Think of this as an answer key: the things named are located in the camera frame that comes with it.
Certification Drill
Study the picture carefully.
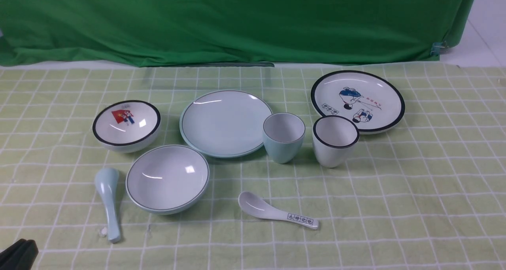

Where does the light blue cup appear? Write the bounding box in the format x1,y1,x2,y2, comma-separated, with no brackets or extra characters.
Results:
263,113,306,164

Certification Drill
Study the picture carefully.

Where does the light blue bowl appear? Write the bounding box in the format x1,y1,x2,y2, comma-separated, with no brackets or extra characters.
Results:
125,145,210,215

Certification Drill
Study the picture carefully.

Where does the light blue ceramic spoon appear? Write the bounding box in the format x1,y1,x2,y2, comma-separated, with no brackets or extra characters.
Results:
94,168,121,244

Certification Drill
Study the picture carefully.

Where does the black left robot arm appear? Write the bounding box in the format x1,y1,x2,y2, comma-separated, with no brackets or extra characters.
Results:
0,239,39,270

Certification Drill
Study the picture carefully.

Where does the light blue plate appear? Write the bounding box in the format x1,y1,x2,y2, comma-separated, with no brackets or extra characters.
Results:
179,90,273,158

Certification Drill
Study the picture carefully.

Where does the white ceramic spoon with text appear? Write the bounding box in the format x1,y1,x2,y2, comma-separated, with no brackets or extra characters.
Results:
238,191,320,230

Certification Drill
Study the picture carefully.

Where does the white cup black rim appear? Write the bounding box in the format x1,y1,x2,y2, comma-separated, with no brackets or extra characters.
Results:
312,115,360,168

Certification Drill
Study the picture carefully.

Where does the white cartoon plate black rim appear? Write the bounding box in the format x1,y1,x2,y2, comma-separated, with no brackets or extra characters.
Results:
310,70,406,134

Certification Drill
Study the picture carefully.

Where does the white bowl black rim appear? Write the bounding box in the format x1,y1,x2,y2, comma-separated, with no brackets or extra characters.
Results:
92,100,161,153

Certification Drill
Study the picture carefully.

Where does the small clamp on backdrop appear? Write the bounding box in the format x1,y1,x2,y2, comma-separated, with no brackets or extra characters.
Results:
430,41,450,57

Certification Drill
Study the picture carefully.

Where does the green backdrop cloth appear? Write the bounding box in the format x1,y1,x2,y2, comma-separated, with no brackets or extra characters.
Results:
0,0,474,67

